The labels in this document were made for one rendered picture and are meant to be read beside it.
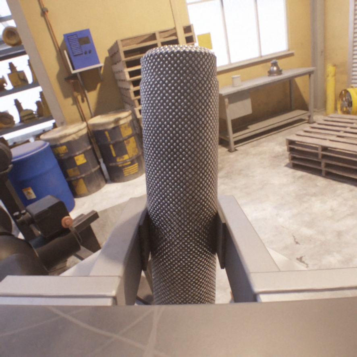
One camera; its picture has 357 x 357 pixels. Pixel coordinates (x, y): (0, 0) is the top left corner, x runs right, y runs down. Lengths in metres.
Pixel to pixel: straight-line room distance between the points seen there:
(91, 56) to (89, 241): 2.85
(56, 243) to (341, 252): 2.36
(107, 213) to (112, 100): 2.31
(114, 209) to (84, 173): 0.68
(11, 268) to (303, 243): 2.37
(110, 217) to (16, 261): 1.67
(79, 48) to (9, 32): 4.15
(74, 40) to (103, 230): 2.84
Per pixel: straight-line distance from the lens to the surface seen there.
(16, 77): 8.26
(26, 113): 8.34
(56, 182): 3.18
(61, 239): 1.90
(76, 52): 4.45
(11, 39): 8.38
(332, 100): 6.33
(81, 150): 3.41
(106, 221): 3.17
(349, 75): 6.34
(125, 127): 3.38
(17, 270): 1.60
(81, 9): 4.81
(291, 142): 3.93
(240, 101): 4.85
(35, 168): 3.06
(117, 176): 3.56
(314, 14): 6.76
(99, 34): 4.76
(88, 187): 3.54
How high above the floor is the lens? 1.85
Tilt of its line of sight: 26 degrees down
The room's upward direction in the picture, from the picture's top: 14 degrees counter-clockwise
